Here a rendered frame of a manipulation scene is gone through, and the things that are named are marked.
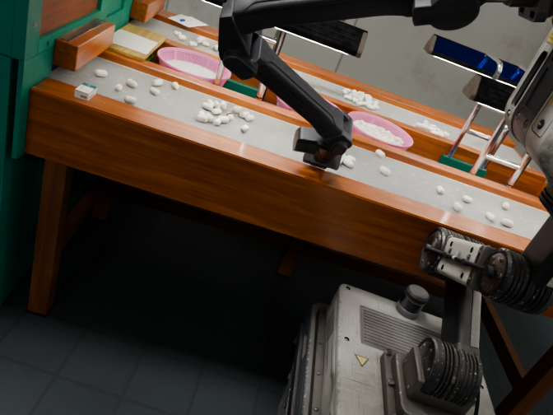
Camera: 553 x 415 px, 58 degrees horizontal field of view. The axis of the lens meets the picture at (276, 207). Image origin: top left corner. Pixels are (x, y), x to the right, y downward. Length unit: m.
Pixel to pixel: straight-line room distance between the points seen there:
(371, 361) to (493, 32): 2.64
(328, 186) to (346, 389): 0.50
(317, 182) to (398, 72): 2.28
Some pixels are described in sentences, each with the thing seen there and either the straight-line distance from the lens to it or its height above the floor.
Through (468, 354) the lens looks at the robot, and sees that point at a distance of 1.23.
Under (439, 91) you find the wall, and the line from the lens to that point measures 3.60.
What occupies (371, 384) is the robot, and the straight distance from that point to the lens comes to 1.27.
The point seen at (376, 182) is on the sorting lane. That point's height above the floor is 0.74.
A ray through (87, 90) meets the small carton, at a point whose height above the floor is 0.79.
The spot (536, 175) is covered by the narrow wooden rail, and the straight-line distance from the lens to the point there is 2.36.
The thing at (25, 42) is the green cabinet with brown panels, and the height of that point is 0.89.
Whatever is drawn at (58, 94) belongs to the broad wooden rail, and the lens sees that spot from 1.37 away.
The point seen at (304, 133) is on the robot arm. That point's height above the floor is 0.89.
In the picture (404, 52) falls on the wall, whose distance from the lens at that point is 3.50.
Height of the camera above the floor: 1.32
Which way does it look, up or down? 30 degrees down
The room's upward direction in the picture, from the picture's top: 22 degrees clockwise
